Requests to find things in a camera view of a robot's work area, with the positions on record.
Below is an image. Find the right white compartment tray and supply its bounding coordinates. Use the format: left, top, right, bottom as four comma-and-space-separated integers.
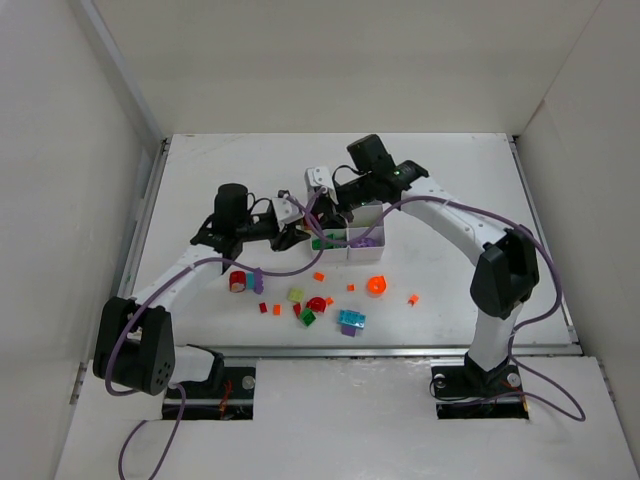
347, 202, 386, 264

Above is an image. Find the red dome lego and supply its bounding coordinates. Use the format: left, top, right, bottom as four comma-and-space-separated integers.
306, 296, 327, 314

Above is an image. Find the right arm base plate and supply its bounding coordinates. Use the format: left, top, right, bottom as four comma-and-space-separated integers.
429, 365, 529, 420

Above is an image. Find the purple lego under blue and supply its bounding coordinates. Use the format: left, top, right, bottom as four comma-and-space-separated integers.
340, 324, 363, 338

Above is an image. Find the white compartment tray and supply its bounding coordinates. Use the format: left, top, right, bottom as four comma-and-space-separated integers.
347, 202, 386, 264
309, 227, 348, 264

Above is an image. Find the blue lego brick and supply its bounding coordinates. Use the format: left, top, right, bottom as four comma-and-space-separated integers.
338, 310, 366, 329

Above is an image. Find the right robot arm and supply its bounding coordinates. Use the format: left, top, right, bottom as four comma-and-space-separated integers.
305, 134, 539, 395

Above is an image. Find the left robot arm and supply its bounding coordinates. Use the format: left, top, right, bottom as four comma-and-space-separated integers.
93, 183, 308, 396

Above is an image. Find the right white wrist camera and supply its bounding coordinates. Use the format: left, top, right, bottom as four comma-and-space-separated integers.
304, 166, 334, 196

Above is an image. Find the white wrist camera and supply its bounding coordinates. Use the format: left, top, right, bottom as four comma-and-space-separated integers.
271, 197, 303, 231
304, 166, 334, 196

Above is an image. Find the purple flower lego piece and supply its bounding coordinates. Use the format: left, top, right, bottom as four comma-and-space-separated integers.
246, 268, 264, 295

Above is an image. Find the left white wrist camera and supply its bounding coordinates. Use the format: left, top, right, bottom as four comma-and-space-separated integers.
271, 197, 303, 231

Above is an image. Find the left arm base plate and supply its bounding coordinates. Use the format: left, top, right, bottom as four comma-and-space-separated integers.
182, 364, 256, 421

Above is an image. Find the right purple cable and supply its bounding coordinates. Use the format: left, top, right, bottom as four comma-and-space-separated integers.
301, 187, 587, 424

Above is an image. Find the left white compartment tray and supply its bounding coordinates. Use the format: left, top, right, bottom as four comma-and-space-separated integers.
309, 227, 348, 264

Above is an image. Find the orange teardrop lego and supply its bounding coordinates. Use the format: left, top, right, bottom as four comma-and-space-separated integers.
366, 275, 387, 297

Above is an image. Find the red cylinder lego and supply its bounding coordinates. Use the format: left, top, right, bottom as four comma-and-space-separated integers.
229, 270, 247, 293

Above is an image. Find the purple lego block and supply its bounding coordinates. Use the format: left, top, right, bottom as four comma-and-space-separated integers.
352, 237, 378, 248

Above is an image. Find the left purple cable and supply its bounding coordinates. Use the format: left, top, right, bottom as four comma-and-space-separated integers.
103, 187, 351, 480

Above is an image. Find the purple cable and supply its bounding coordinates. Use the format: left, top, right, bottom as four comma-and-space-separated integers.
301, 187, 587, 424
103, 187, 351, 480

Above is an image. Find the green lego plate piece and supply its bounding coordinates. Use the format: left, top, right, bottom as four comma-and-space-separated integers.
311, 234, 339, 250

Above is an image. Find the metal rail front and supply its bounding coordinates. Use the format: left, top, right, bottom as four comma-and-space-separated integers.
213, 344, 583, 359

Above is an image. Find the lime lego brick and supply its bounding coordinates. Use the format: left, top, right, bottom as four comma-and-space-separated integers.
287, 288, 305, 303

